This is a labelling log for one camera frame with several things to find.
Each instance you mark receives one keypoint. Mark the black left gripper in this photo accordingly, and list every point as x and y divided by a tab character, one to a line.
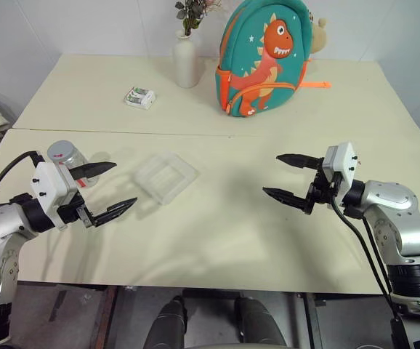
72	211

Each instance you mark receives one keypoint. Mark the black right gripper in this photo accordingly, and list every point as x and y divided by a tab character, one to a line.
319	192

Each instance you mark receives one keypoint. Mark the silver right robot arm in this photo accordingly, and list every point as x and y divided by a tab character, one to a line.
402	218

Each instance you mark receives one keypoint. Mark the clear jar with lid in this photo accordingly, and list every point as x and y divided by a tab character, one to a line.
75	163

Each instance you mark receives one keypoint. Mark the grey plastic container lid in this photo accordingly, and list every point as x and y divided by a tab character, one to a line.
59	149

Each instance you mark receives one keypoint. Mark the clear plastic container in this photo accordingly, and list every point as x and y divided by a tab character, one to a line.
166	176

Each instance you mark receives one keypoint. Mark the white battery pack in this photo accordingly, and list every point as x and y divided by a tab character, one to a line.
140	97

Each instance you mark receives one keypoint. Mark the teal dinosaur backpack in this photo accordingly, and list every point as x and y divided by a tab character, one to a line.
261	62

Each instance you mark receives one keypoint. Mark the dark rounded robot leg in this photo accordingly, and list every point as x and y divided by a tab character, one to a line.
170	320
259	320

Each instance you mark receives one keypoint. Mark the beige plush toy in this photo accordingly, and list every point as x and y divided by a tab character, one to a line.
320	34

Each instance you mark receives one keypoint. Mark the white ceramic vase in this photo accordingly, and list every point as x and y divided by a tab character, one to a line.
185	62

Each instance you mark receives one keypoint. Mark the dried flower bouquet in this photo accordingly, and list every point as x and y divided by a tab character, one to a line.
193	12

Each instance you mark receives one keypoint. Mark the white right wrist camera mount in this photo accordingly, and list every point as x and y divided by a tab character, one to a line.
341	160

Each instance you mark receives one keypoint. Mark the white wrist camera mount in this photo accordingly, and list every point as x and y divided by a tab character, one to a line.
341	160
50	185

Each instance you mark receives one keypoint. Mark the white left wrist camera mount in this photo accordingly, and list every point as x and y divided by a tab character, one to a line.
50	185

